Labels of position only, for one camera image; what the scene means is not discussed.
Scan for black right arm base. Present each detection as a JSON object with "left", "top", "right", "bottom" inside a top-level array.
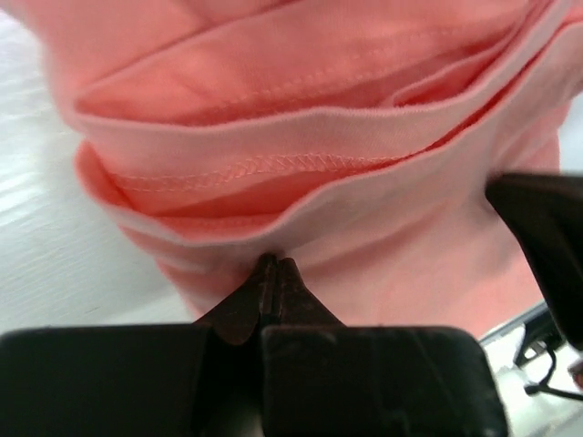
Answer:
[{"left": 513, "top": 304, "right": 582, "bottom": 402}]

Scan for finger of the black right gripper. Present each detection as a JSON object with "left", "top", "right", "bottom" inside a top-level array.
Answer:
[{"left": 486, "top": 173, "right": 582, "bottom": 351}]

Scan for pink t shirt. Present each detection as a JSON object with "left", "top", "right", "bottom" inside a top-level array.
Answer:
[{"left": 3, "top": 1, "right": 582, "bottom": 335}]

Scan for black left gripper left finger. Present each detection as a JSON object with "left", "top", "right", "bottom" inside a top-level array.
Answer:
[{"left": 194, "top": 254, "right": 277, "bottom": 344}]

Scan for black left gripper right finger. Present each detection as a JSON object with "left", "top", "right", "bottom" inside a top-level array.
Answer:
[{"left": 271, "top": 258, "right": 343, "bottom": 327}]

